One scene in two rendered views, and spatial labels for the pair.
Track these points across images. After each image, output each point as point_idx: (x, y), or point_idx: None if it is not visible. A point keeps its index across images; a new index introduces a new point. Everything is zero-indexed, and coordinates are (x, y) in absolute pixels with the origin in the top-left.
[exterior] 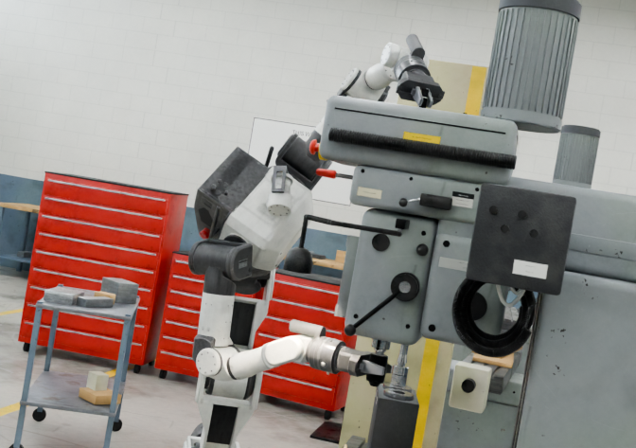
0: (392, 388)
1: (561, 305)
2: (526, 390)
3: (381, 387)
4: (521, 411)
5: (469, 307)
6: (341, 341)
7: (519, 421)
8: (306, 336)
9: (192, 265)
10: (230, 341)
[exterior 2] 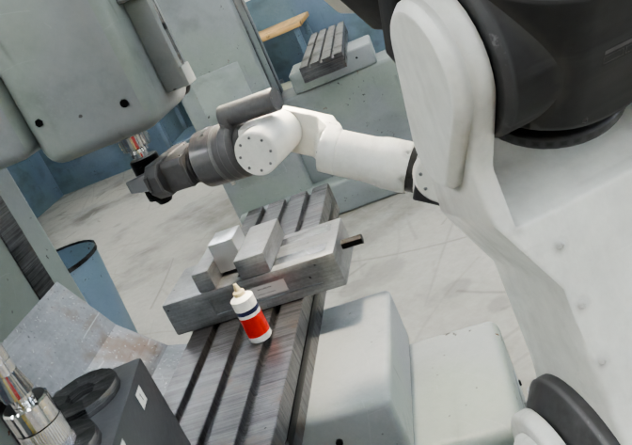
0: (86, 405)
1: None
2: (8, 179)
3: (104, 437)
4: (11, 215)
5: None
6: (196, 132)
7: (19, 226)
8: (255, 119)
9: None
10: None
